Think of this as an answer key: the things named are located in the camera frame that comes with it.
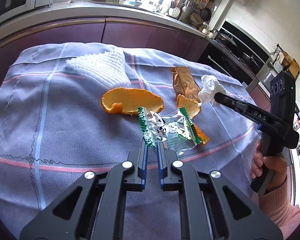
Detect small white tissue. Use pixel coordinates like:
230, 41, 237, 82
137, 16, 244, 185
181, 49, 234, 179
198, 75, 226, 107

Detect pink sleeve right forearm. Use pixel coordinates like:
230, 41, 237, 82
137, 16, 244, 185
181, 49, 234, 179
258, 183, 300, 239

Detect purple kitchen cabinets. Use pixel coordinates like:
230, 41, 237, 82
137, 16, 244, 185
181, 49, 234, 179
0, 18, 208, 85

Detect right hand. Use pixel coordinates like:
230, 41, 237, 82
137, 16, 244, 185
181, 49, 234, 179
250, 142, 288, 192

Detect green silver snack wrapper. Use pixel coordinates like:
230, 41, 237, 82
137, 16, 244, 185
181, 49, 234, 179
138, 107, 203, 155

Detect small orange peel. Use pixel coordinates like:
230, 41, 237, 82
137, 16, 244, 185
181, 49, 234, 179
177, 94, 210, 145

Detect large orange peel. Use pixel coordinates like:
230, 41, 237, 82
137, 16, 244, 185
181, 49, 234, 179
101, 87, 164, 115

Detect gold snack bag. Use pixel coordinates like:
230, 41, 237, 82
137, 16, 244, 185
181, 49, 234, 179
170, 67, 200, 102

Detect black built-in oven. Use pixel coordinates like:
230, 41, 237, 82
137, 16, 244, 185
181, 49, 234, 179
198, 20, 270, 92

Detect checked purple table cloth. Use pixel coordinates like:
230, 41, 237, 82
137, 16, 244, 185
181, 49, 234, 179
0, 43, 259, 239

